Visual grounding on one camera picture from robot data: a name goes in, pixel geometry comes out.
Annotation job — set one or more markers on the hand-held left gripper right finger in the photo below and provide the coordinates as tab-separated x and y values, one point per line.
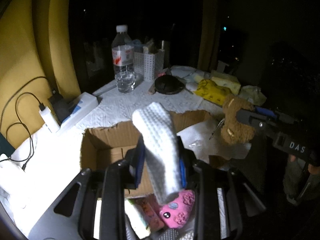
182	171

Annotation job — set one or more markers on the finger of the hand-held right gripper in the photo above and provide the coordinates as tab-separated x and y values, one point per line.
257	123
266	113

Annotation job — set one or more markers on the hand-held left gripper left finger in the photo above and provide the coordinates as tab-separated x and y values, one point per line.
139	160

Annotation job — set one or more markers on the brown plush bear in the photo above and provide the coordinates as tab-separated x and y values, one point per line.
236	127

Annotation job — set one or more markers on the white waffle-knit sock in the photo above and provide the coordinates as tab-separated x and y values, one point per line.
160	150

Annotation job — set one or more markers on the cardboard box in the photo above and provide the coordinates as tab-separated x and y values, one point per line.
105	142

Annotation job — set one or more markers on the orange patterned soft block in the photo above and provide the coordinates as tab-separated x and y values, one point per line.
150	212

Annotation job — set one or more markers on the person's right hand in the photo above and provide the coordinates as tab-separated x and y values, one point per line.
313	169

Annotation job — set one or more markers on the pale green cloth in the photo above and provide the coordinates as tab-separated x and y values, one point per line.
252	95

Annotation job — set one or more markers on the clear plastic bag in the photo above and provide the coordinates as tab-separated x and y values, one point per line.
200	140

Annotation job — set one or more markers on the pink plush toy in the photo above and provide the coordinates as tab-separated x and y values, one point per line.
178	210

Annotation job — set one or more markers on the pale yellow tissue pack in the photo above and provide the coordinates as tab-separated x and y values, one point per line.
226	80

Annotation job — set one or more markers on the yellow printed packet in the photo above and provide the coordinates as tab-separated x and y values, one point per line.
211	92

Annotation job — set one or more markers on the white and green sponge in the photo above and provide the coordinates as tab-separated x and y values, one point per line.
136	220

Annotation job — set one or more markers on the white paper towel sheet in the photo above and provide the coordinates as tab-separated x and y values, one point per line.
120	102

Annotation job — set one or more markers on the white and blue box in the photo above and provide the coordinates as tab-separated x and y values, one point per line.
80	107

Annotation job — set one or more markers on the clear drinking glass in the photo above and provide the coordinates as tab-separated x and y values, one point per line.
125	81

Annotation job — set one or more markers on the white folded cloth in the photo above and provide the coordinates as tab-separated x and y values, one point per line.
186	73

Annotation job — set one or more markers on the white perforated organizer box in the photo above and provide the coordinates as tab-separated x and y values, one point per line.
147	63

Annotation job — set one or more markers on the black power adapter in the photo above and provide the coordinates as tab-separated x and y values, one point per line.
58	106

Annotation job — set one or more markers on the white charger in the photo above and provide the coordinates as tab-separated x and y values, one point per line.
48	120

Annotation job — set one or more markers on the yellow curtain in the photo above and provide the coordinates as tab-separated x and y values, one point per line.
27	42
208	25

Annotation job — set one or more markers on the clear plastic water bottle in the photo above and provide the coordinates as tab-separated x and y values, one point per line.
122	52

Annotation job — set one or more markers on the metal flask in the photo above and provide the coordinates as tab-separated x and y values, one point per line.
164	53

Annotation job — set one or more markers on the dark teal object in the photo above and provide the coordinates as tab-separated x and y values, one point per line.
6	143

